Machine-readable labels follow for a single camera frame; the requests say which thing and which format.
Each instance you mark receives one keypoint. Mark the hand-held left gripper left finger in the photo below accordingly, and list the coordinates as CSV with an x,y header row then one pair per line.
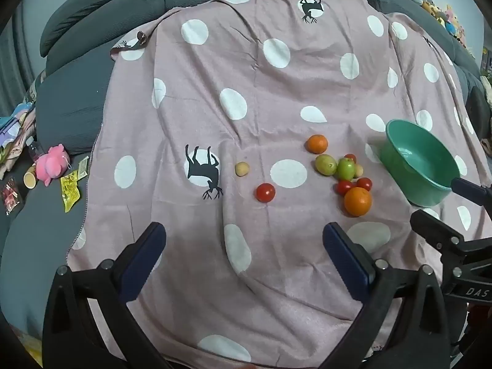
x,y
144,255

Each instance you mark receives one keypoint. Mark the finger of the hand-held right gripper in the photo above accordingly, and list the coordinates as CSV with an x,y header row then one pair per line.
x,y
469,188
432,226

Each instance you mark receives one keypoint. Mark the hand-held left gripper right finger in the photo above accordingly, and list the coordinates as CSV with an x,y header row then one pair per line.
x,y
346,255

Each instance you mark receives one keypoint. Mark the large orange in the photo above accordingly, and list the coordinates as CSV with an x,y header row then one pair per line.
x,y
357,201

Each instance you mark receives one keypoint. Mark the green plastic bowl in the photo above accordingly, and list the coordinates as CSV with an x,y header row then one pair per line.
x,y
419,161

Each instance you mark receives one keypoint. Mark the red cherry tomato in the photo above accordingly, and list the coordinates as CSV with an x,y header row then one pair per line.
x,y
351,157
343,188
364,183

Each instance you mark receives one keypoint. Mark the small tan potato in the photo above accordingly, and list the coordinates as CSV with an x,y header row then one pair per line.
x,y
359,170

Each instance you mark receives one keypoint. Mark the green tomato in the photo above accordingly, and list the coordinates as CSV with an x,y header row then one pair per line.
x,y
346,168

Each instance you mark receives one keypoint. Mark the yellow-green fruit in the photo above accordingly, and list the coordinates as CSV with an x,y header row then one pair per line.
x,y
325,164

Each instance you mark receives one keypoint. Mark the large red tomato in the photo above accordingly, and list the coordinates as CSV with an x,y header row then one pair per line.
x,y
265,192

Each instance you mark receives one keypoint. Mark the small orange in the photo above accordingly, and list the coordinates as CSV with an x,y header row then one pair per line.
x,y
316,143

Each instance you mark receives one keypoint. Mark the yellow snack packet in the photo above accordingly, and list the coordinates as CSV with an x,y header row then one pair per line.
x,y
70,191

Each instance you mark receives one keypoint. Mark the small green packet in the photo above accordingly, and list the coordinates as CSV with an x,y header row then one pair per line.
x,y
82,169

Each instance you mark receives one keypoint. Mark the small yellow fruit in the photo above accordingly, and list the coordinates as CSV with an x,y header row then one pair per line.
x,y
241,169

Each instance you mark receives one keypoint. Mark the pink plush toy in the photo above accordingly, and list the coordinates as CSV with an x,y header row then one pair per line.
x,y
52,163

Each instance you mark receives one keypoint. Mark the paper cup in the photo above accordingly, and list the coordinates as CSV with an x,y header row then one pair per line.
x,y
30,176

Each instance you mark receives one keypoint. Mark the red snack packet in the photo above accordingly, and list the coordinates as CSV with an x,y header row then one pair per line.
x,y
9,196

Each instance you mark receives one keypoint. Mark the clear plastic bottle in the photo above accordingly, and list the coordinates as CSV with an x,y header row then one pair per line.
x,y
35,150

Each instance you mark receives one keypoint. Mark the grey sofa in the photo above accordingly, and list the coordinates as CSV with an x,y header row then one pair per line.
x,y
77,100

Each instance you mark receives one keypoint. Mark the colourful cloth pile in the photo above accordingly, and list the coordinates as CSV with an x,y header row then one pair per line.
x,y
15,134

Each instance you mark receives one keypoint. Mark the row of plush toys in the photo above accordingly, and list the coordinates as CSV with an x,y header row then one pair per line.
x,y
442,13

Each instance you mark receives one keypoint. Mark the pink polka dot blanket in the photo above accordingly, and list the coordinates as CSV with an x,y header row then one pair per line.
x,y
246,96

